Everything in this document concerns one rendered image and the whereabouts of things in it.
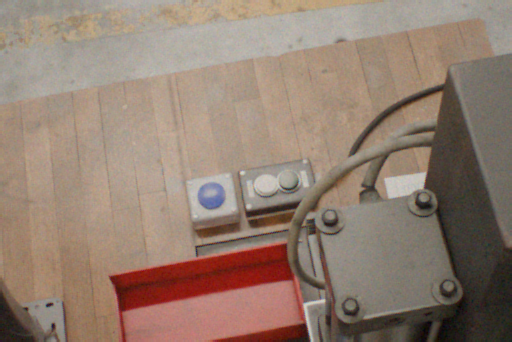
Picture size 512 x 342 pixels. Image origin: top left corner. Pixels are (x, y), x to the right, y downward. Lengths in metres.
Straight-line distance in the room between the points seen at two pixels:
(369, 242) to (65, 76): 2.02
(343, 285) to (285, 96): 0.81
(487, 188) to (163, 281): 0.84
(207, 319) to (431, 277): 0.67
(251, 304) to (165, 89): 0.38
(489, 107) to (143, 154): 0.91
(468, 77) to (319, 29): 2.05
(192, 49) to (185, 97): 1.15
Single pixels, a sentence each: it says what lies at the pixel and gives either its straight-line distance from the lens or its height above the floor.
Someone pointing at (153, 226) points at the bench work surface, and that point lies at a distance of 1.41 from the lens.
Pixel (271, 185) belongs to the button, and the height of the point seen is 0.94.
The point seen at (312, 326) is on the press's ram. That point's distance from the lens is 1.08.
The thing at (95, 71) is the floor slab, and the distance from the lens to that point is 2.66.
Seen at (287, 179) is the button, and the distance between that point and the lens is 1.38.
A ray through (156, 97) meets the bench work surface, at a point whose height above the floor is 0.90.
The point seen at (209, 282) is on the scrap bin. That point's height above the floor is 0.90.
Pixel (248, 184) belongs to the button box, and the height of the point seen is 0.93.
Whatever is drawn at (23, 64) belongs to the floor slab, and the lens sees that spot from 2.73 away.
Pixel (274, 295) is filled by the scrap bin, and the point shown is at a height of 0.91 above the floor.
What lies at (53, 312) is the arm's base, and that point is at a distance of 1.38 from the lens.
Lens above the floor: 2.17
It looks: 63 degrees down
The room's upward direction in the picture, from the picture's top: 8 degrees counter-clockwise
